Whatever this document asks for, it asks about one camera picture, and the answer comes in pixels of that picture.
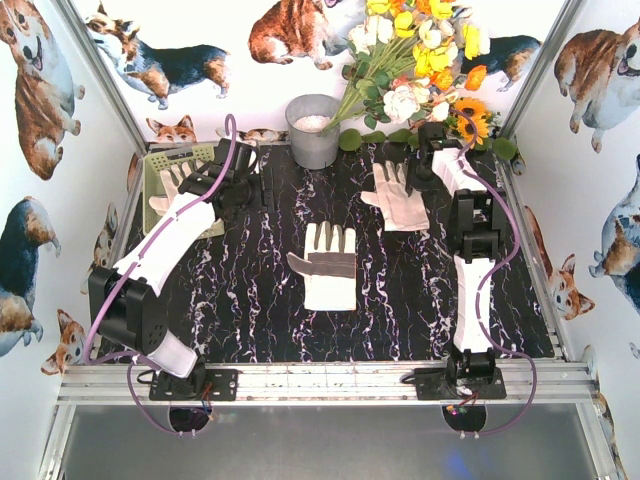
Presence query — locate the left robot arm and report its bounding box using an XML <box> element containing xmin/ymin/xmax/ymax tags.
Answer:
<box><xmin>83</xmin><ymin>139</ymin><xmax>269</xmax><ymax>379</ymax></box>

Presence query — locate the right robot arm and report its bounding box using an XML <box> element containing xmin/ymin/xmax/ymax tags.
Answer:
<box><xmin>405</xmin><ymin>123</ymin><xmax>506</xmax><ymax>378</ymax></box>

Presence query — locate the small sunflower pot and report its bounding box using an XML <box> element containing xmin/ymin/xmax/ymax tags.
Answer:
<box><xmin>445</xmin><ymin>97</ymin><xmax>500</xmax><ymax>151</ymax></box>

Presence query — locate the grey metal bucket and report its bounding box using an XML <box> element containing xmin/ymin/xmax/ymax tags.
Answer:
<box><xmin>285</xmin><ymin>94</ymin><xmax>340</xmax><ymax>170</ymax></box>

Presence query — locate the artificial flower bouquet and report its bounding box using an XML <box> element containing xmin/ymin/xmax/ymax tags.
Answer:
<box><xmin>325</xmin><ymin>1</ymin><xmax>491</xmax><ymax>130</ymax></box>

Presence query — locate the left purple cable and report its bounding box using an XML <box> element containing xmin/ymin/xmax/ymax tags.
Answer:
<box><xmin>82</xmin><ymin>113</ymin><xmax>239</xmax><ymax>439</ymax></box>

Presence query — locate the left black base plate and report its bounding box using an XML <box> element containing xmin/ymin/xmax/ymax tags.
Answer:
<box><xmin>136</xmin><ymin>367</ymin><xmax>239</xmax><ymax>402</ymax></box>

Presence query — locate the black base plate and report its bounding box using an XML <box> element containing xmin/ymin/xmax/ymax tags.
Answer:
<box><xmin>400</xmin><ymin>368</ymin><xmax>507</xmax><ymax>400</ymax></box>
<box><xmin>136</xmin><ymin>367</ymin><xmax>239</xmax><ymax>402</ymax></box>

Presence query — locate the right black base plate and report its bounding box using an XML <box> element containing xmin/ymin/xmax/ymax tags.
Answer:
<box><xmin>400</xmin><ymin>368</ymin><xmax>507</xmax><ymax>400</ymax></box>

